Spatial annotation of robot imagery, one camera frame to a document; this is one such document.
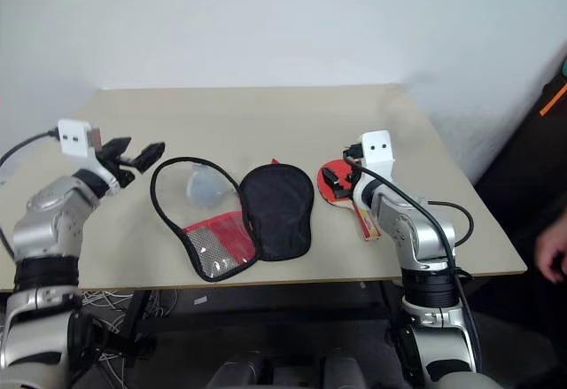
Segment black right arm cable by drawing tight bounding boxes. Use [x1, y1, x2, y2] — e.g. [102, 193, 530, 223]
[346, 156, 483, 375]

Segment person's bare hand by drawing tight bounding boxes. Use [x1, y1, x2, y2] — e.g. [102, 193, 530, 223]
[532, 214, 567, 284]

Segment red table tennis paddle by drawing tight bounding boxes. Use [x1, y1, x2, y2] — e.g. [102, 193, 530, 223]
[316, 157, 383, 243]

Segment white floor cables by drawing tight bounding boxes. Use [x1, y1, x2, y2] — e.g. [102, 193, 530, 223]
[78, 289, 135, 335]

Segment black table frame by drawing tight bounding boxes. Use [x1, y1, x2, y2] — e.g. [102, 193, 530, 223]
[117, 280, 404, 366]

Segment dark grey rounded shape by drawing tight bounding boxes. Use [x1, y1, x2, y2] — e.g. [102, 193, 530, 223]
[322, 350, 369, 389]
[206, 350, 268, 389]

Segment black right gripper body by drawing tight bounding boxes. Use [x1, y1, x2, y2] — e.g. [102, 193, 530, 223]
[342, 142, 366, 187]

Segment translucent white plastic insert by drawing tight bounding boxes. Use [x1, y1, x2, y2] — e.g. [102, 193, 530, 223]
[184, 162, 237, 210]

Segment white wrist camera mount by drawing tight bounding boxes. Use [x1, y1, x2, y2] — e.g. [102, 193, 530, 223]
[58, 118, 101, 159]
[360, 129, 396, 178]

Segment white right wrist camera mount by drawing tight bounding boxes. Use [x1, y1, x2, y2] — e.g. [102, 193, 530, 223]
[360, 129, 396, 178]

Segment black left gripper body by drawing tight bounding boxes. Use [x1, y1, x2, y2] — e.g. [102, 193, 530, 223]
[94, 144, 136, 189]

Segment red and black paddle case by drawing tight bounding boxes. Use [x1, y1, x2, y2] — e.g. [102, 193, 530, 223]
[149, 156, 316, 284]

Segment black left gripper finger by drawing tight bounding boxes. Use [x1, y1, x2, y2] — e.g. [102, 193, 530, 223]
[132, 141, 167, 175]
[102, 136, 133, 155]

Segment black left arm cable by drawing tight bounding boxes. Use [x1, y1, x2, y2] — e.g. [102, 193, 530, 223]
[0, 128, 61, 260]

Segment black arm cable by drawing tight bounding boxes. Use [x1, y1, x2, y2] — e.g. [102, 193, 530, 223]
[346, 156, 483, 375]
[0, 128, 61, 260]

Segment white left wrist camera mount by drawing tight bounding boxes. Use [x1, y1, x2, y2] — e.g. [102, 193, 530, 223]
[58, 118, 101, 159]

